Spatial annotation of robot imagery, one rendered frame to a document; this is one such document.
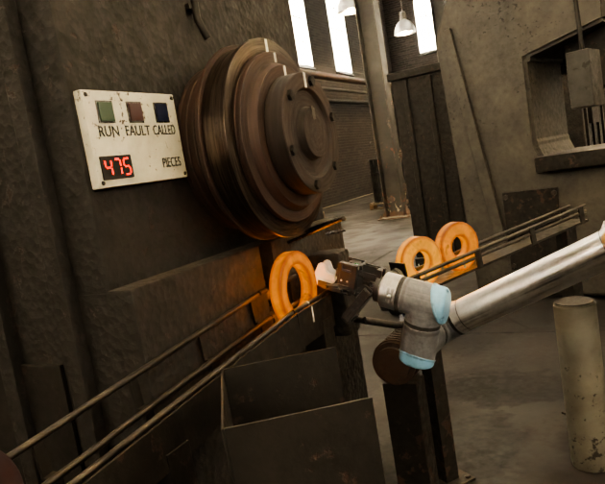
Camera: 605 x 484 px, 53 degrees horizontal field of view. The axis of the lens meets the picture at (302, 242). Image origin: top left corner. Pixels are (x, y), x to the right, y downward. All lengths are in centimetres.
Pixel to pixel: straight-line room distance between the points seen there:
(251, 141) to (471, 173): 295
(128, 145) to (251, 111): 27
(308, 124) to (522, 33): 274
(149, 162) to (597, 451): 154
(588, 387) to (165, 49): 150
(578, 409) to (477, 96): 249
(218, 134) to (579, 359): 125
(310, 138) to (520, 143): 272
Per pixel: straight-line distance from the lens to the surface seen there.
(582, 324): 197
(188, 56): 150
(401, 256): 183
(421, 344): 153
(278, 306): 145
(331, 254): 167
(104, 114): 121
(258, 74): 140
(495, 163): 408
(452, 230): 195
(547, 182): 397
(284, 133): 132
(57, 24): 123
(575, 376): 202
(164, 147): 133
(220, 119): 129
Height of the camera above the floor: 103
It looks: 7 degrees down
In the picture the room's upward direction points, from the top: 9 degrees counter-clockwise
